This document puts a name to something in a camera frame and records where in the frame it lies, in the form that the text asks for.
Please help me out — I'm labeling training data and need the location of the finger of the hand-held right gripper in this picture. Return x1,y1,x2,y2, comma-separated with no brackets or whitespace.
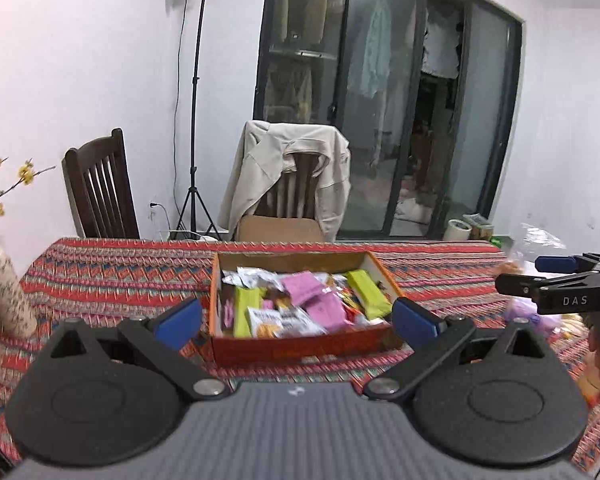
495,270,600,301
535,253,600,273

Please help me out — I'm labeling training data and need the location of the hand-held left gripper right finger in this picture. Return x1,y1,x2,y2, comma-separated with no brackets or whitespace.
362,297,556,403

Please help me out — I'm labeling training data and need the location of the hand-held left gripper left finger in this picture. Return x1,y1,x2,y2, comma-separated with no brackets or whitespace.
42,297,231,403

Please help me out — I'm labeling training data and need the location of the long green snack packet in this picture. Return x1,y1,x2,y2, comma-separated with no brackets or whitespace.
346,269,393,320

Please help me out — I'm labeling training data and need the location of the red snack packet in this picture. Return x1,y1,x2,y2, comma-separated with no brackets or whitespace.
337,290,370,324

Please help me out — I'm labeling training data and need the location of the small yellow-green snack packet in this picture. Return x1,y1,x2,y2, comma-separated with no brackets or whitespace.
232,286,263,338

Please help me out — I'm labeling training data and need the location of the silver snack packet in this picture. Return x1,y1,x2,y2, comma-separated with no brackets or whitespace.
221,266,283,291

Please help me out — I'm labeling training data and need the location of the purple snack packet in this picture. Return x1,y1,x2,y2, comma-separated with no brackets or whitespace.
302,294,348,333
281,271,326,306

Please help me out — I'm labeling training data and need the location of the orange cardboard box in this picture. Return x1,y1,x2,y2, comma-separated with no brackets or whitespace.
209,251,406,367

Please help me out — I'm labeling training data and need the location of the person's right hand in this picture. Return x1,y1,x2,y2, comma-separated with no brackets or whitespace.
586,312,600,388

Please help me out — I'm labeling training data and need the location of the purple tissue pack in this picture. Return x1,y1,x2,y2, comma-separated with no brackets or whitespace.
505,295,551,336

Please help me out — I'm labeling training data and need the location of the patterned red tablecloth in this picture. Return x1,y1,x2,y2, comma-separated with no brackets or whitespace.
0,237,600,480

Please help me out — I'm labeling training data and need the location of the white tape roll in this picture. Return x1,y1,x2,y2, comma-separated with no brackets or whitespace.
442,219,473,242

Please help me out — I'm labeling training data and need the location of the dark wooden chair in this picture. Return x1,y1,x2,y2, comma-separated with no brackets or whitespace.
62,128,141,240

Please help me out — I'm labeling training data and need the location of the wooden chair with jacket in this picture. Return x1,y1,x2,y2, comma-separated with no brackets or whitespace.
237,152,326,243

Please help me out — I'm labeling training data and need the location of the beige jacket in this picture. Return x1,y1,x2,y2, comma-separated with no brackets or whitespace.
217,120,352,242

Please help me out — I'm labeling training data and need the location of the small floral vase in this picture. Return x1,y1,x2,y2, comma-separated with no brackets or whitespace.
0,240,38,338

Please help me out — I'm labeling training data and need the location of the black framed glass door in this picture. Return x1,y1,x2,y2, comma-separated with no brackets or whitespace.
252,0,523,241

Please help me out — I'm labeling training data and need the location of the studio light on stand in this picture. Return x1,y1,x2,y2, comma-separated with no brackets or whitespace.
172,0,231,241

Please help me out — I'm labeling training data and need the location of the white hanging garment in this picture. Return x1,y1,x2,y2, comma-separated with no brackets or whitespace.
422,10,463,78

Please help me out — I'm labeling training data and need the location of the pale hanging shirt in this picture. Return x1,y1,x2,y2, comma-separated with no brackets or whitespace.
360,2,393,101

